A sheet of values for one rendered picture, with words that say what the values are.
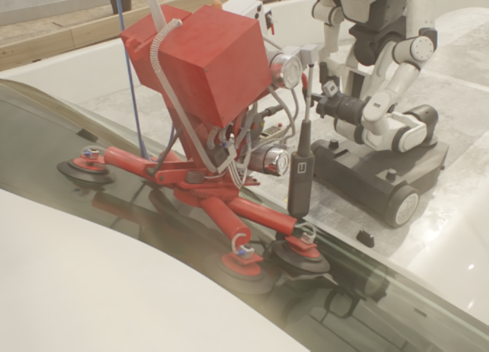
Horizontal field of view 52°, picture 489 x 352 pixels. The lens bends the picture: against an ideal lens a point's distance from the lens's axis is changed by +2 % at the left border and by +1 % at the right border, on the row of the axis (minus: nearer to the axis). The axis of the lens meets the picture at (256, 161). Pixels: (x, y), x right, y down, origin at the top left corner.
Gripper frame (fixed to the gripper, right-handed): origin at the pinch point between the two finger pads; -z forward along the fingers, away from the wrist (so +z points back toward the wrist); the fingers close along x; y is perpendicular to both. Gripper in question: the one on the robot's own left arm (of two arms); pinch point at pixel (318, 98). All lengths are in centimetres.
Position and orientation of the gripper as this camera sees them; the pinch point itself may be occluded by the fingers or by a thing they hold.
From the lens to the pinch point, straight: 177.8
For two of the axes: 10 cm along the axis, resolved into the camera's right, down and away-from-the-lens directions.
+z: 7.5, 3.7, -5.5
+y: -1.7, -6.9, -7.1
